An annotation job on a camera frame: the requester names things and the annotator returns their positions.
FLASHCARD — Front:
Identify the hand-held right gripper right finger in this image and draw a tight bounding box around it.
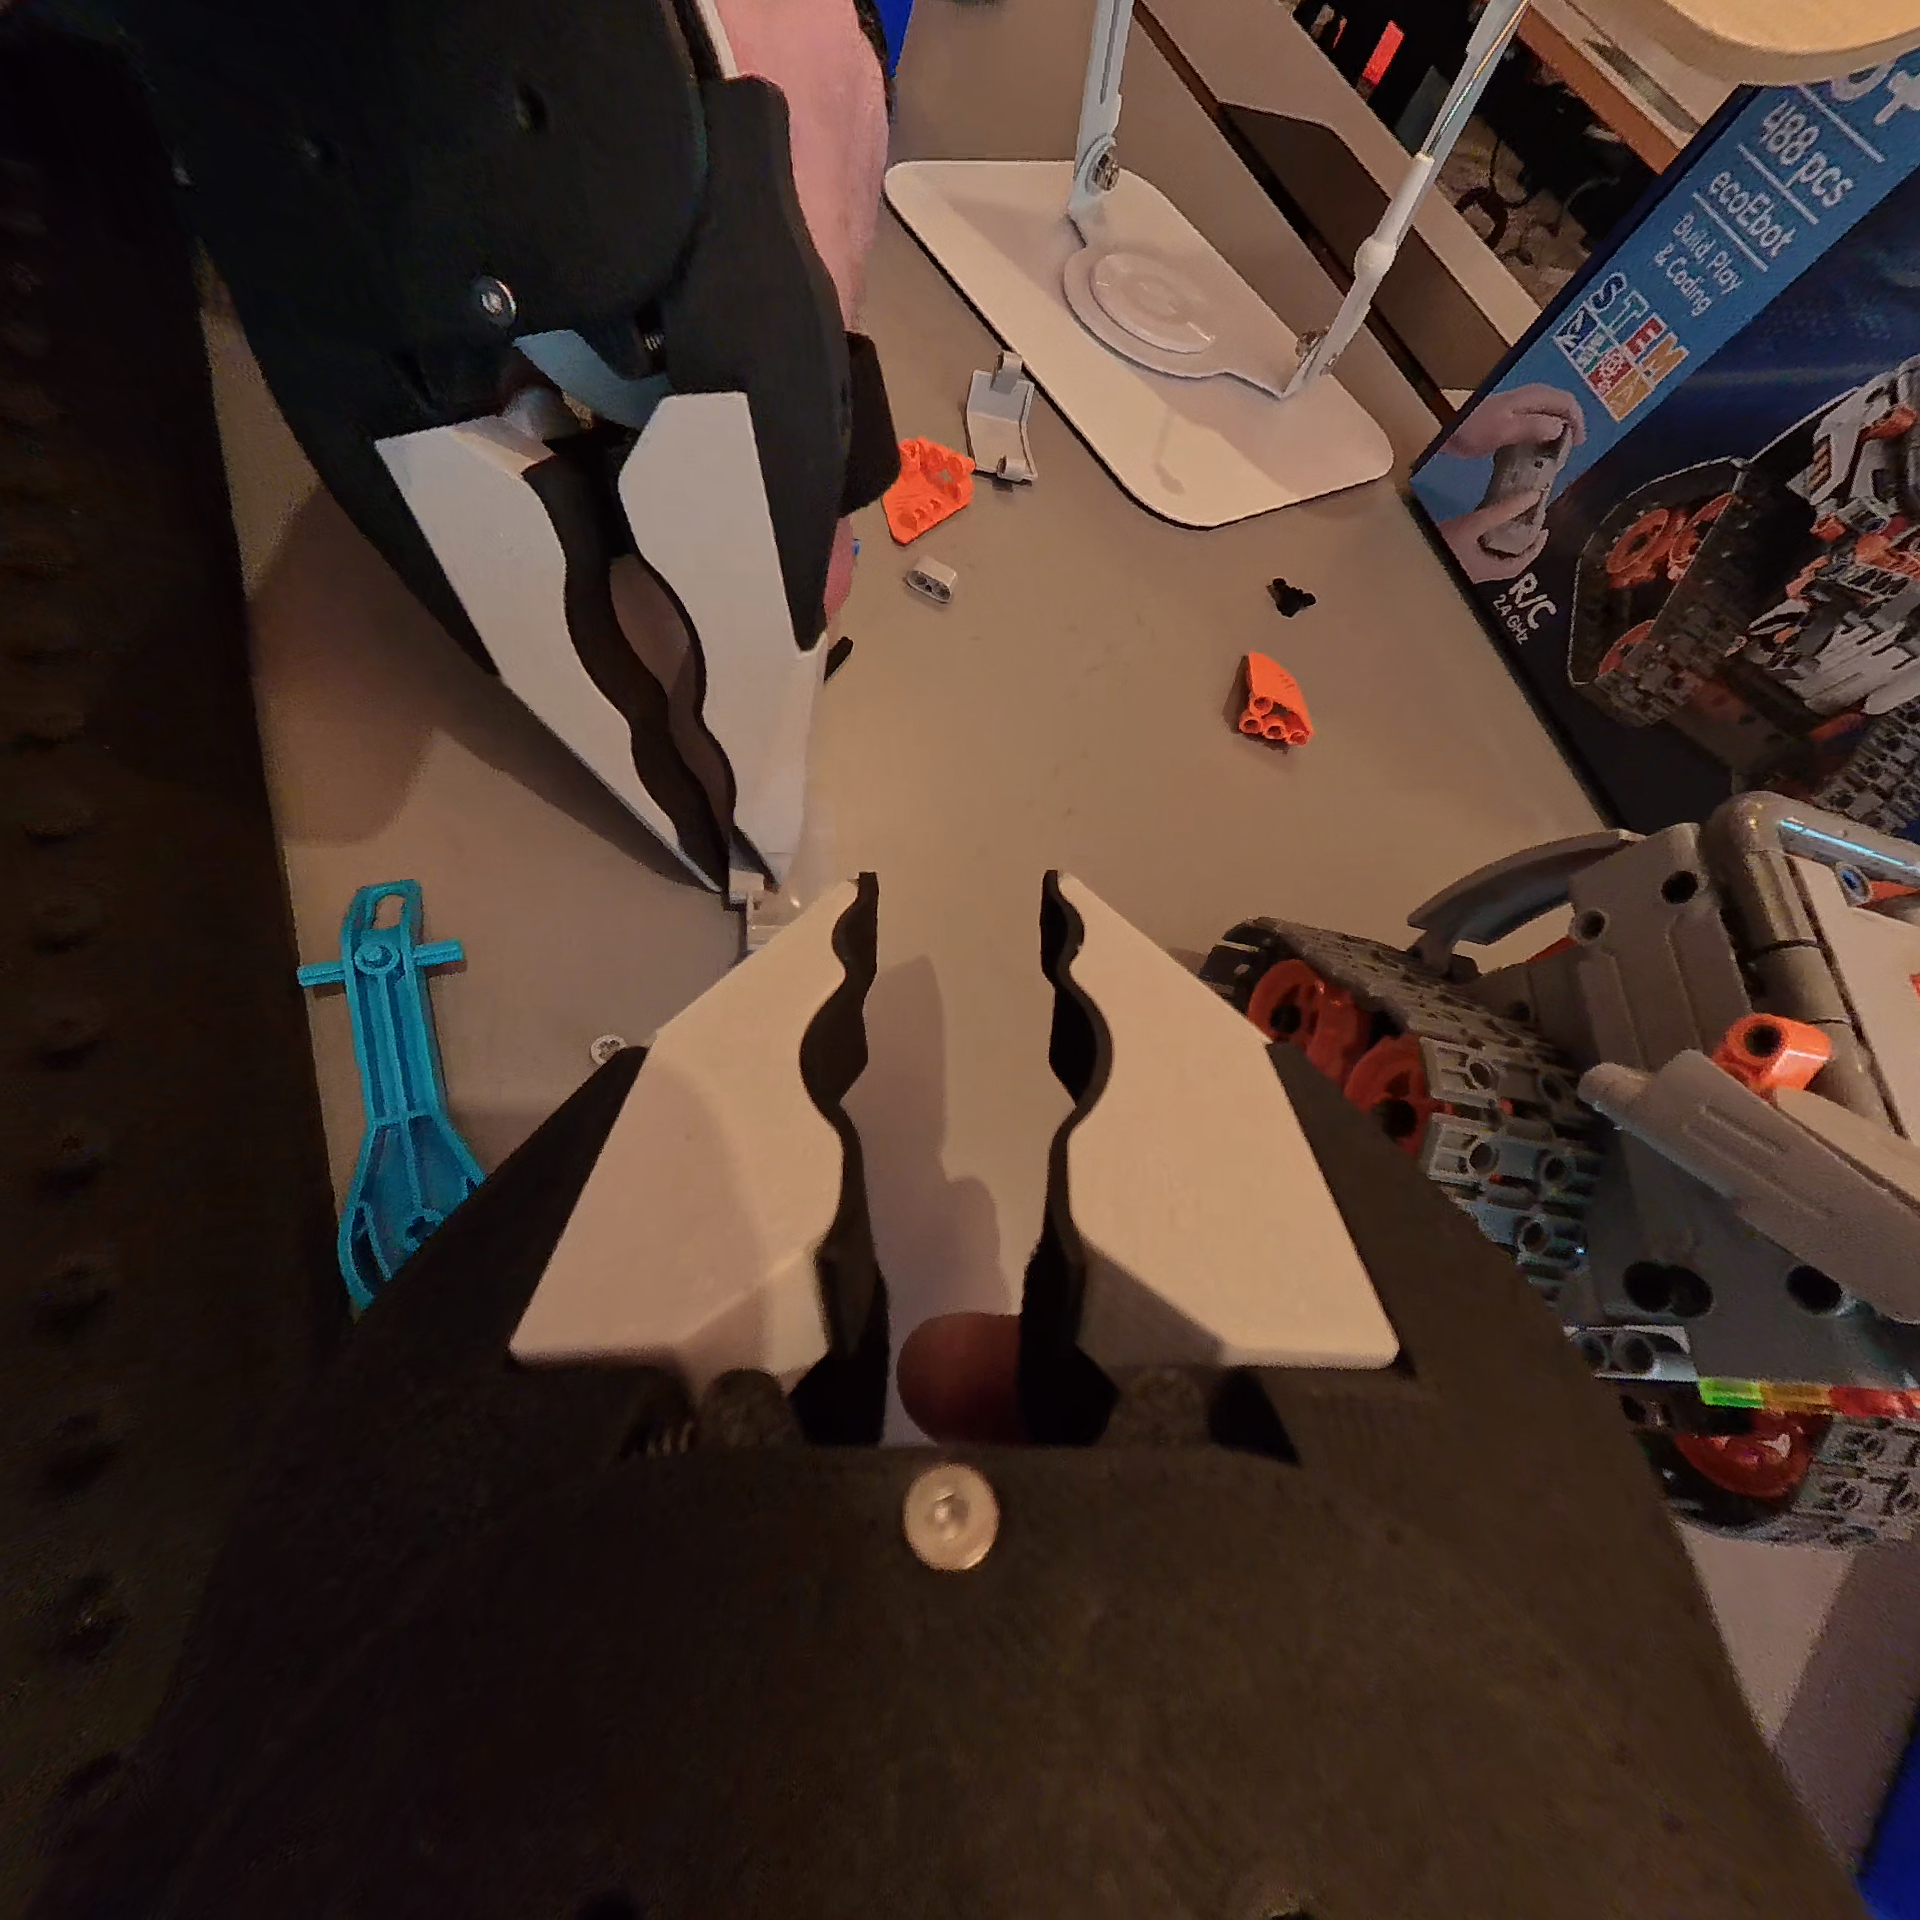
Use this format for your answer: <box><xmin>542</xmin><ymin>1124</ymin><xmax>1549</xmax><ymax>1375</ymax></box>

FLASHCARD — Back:
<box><xmin>1016</xmin><ymin>870</ymin><xmax>1404</xmax><ymax>1401</ymax></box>

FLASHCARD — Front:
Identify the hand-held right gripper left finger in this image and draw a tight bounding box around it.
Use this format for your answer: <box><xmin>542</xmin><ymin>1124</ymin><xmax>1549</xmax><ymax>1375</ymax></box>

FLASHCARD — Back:
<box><xmin>508</xmin><ymin>873</ymin><xmax>890</xmax><ymax>1391</ymax></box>

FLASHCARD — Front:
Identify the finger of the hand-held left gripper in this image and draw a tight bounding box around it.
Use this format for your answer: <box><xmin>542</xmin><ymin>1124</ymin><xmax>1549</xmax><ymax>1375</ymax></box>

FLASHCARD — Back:
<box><xmin>373</xmin><ymin>420</ymin><xmax>735</xmax><ymax>893</ymax></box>
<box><xmin>614</xmin><ymin>391</ymin><xmax>830</xmax><ymax>889</ymax></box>

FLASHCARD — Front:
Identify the grey orange tracked toy vehicle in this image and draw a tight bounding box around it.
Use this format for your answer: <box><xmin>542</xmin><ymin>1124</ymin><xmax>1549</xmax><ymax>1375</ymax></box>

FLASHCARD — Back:
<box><xmin>1199</xmin><ymin>790</ymin><xmax>1920</xmax><ymax>1548</ymax></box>

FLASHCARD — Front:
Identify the person's right hand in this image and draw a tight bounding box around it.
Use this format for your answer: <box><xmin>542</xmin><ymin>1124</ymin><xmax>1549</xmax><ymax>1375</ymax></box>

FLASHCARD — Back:
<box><xmin>895</xmin><ymin>1312</ymin><xmax>1028</xmax><ymax>1444</ymax></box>

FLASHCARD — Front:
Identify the person's left hand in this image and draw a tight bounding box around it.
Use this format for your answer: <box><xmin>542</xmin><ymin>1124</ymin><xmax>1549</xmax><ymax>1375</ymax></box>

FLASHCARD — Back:
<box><xmin>704</xmin><ymin>0</ymin><xmax>890</xmax><ymax>346</ymax></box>

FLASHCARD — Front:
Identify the orange pin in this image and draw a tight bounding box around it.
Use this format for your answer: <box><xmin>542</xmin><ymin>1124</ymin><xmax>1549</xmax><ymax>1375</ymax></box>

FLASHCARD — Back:
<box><xmin>880</xmin><ymin>433</ymin><xmax>976</xmax><ymax>544</ymax></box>

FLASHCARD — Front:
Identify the grey curved panel piece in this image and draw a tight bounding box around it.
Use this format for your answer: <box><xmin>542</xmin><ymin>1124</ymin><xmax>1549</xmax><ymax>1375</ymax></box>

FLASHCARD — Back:
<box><xmin>964</xmin><ymin>352</ymin><xmax>1040</xmax><ymax>485</ymax></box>

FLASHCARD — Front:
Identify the teal plastic separator tool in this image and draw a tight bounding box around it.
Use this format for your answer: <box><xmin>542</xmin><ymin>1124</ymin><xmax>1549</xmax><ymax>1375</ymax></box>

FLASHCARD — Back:
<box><xmin>294</xmin><ymin>879</ymin><xmax>488</xmax><ymax>1313</ymax></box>

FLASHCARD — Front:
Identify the white book stand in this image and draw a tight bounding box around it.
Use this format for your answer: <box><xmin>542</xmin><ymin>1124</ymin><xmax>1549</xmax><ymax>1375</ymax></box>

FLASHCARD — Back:
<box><xmin>880</xmin><ymin>0</ymin><xmax>1532</xmax><ymax>530</ymax></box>

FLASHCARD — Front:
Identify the orange curved brick piece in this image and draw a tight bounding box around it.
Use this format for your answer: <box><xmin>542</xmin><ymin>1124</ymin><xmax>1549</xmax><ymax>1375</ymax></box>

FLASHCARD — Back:
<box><xmin>1237</xmin><ymin>652</ymin><xmax>1314</xmax><ymax>748</ymax></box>

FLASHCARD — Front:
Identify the black dimpled foam mat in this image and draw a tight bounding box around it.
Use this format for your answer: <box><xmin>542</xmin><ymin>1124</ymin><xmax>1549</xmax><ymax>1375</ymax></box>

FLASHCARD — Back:
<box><xmin>0</xmin><ymin>0</ymin><xmax>355</xmax><ymax>1920</ymax></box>

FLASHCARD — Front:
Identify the toy vehicle product box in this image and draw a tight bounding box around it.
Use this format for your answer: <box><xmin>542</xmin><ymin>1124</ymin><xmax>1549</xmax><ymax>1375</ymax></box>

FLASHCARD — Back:
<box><xmin>1410</xmin><ymin>52</ymin><xmax>1920</xmax><ymax>841</ymax></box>

